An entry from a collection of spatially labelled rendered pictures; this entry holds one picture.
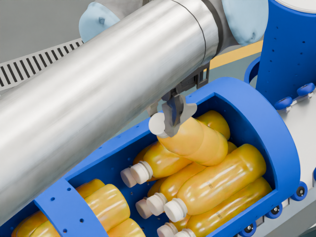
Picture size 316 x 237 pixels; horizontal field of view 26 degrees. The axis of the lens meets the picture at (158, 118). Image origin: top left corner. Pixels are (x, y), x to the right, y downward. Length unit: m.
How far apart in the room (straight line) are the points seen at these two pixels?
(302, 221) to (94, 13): 0.92
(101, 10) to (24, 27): 2.51
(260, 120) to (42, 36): 2.09
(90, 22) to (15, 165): 0.33
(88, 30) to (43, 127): 0.31
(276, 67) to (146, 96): 1.36
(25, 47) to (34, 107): 2.67
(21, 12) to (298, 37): 1.82
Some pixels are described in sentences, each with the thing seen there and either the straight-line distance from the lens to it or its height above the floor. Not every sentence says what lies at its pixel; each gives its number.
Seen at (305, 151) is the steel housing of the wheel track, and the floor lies 0.93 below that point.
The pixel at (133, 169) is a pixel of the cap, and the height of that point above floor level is 1.13.
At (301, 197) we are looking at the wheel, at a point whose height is 0.96.
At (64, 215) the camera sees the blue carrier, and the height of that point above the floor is 1.23.
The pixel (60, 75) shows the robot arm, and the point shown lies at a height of 1.79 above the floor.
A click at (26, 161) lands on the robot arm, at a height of 1.79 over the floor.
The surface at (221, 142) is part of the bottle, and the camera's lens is 1.29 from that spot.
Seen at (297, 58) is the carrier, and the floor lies 0.87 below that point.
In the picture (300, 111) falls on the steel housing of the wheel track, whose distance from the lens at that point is 1.72.
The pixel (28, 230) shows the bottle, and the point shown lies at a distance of 1.25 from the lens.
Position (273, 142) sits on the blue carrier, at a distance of 1.29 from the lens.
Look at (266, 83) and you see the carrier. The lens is 2.04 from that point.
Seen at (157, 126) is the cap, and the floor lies 1.31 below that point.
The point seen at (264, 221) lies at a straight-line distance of 1.50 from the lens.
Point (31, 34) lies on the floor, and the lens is 3.28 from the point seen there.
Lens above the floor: 2.21
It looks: 50 degrees down
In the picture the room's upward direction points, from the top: straight up
